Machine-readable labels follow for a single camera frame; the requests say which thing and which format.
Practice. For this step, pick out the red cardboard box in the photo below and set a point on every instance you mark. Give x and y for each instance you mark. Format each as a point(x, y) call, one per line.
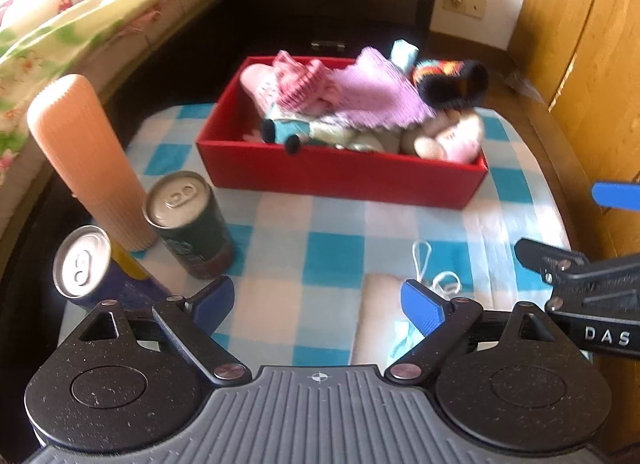
point(325, 179)

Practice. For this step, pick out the black rainbow knitted sock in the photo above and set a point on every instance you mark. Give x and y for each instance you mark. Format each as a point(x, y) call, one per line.
point(452, 94)

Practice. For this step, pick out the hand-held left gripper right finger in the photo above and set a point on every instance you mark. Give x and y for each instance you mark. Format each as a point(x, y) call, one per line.
point(422, 306)

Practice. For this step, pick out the beige mattress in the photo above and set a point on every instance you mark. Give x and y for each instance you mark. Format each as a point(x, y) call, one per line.
point(125, 59)

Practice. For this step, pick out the blue white checkered tablecloth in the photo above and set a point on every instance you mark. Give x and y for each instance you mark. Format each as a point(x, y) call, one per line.
point(320, 254)

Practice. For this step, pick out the light wooden wardrobe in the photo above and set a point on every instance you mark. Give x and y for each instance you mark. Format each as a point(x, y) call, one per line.
point(575, 44)

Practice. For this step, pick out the white green towel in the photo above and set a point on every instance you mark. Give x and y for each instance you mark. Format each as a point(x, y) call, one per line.
point(345, 135)

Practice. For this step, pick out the blue yellow drink can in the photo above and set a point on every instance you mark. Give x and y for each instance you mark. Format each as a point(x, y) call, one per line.
point(82, 259)

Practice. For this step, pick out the mauve cloth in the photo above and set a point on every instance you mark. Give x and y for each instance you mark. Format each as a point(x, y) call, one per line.
point(375, 89)

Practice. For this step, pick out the dark green drink can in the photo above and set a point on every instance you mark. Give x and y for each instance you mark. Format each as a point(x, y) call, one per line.
point(197, 239)

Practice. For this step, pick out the orange ribbed plastic tube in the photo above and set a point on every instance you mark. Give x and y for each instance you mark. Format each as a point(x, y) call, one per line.
point(85, 154)

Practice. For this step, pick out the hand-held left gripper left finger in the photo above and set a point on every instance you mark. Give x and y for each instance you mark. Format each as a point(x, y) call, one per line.
point(215, 300)

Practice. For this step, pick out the light blue cloth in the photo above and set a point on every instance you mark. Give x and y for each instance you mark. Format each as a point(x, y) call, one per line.
point(404, 53)

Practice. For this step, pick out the clear plastic bag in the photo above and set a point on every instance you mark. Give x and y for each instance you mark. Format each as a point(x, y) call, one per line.
point(522, 85)

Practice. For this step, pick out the floral bed sheet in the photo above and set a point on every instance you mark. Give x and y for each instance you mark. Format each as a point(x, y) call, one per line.
point(75, 4)

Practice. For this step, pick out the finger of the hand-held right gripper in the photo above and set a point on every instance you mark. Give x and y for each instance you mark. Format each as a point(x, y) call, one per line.
point(545, 256)
point(617, 195)

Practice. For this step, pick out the dark wooden bed frame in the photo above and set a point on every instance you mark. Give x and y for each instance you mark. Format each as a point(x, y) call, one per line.
point(165, 84)

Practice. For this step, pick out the pink knit garment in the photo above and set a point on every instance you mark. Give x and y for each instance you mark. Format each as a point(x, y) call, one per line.
point(300, 84)

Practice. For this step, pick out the dark wooden nightstand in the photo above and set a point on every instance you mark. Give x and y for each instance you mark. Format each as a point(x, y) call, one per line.
point(360, 9)

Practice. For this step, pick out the white blue face mask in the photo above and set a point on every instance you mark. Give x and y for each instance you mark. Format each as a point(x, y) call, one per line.
point(377, 314)

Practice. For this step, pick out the white plush bear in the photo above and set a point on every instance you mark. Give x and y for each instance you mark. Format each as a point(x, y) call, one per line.
point(452, 139)

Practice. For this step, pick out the pink blue plush toy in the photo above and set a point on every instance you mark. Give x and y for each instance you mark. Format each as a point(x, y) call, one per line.
point(257, 87)

